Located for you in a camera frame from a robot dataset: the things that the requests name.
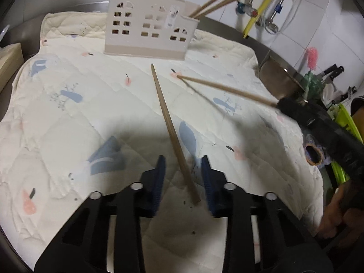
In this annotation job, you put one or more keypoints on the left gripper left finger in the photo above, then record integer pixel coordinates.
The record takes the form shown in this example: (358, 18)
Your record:
(153, 182)

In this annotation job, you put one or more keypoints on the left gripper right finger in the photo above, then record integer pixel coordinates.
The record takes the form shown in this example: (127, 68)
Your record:
(214, 182)

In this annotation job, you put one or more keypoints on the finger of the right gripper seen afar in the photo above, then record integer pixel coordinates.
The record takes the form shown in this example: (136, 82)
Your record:
(290, 108)

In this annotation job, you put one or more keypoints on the long wooden chopstick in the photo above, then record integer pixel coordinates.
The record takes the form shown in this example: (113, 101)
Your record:
(185, 171)

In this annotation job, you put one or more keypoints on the right hand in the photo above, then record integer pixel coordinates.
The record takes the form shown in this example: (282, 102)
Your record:
(343, 216)

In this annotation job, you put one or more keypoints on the green glass jar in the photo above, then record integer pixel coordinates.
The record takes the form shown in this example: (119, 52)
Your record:
(312, 86)

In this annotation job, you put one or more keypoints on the crocheted blue orange pouch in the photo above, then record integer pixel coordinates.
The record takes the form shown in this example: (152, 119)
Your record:
(315, 154)

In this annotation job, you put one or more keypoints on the green plastic rack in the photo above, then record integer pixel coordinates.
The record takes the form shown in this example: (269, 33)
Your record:
(345, 147)

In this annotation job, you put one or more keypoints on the pink brush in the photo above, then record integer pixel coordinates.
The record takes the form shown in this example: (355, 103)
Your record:
(312, 58)

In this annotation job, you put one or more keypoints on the chrome water valve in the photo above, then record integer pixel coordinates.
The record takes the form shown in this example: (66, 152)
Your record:
(269, 26)

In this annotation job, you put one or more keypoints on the cream quilted printed mat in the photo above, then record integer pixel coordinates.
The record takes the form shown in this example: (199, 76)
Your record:
(80, 120)

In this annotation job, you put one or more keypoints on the beige plastic utensil holder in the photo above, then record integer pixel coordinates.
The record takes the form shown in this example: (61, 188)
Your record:
(150, 28)

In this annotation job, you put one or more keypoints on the black handled knife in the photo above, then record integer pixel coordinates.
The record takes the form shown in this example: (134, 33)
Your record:
(330, 73)

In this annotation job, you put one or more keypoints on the red handled water valve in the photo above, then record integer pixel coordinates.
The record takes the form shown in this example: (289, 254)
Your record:
(243, 8)

